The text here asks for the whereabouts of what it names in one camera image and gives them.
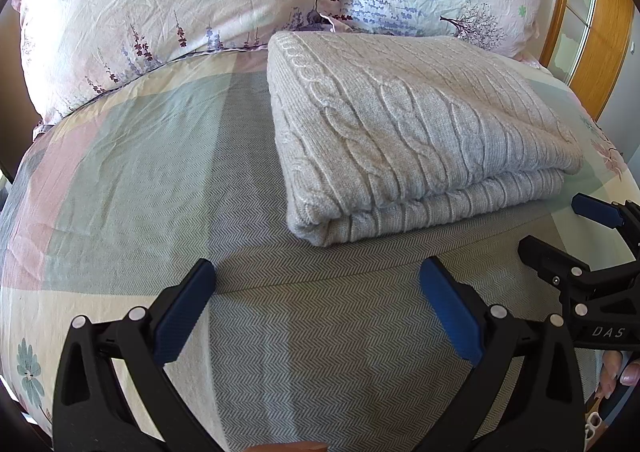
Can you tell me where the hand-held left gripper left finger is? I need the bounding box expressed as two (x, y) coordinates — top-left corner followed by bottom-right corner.
(52, 258), (236, 452)

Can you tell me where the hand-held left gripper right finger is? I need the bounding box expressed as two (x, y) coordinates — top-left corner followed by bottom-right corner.
(419, 255), (587, 452)

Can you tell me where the grey cable knit sweater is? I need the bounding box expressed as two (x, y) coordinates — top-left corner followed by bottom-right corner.
(266, 30), (587, 248)

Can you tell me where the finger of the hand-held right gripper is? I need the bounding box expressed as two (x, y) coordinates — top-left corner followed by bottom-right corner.
(518, 236), (607, 301)
(571, 193), (640, 254)

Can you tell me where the person's right hand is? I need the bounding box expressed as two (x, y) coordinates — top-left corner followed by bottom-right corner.
(599, 350), (640, 401)

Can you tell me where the pink floral pillow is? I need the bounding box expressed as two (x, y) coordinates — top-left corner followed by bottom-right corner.
(12, 0), (332, 126)

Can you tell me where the wooden glass door cabinet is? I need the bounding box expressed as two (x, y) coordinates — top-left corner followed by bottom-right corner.
(559, 0), (640, 125)

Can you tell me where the wooden headboard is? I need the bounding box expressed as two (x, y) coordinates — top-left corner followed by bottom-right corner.
(540, 0), (576, 83)

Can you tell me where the small white object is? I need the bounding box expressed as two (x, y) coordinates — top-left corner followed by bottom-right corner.
(584, 411), (609, 439)

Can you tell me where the pastel patchwork bed sheet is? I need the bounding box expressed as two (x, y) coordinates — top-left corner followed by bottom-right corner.
(0, 46), (632, 452)

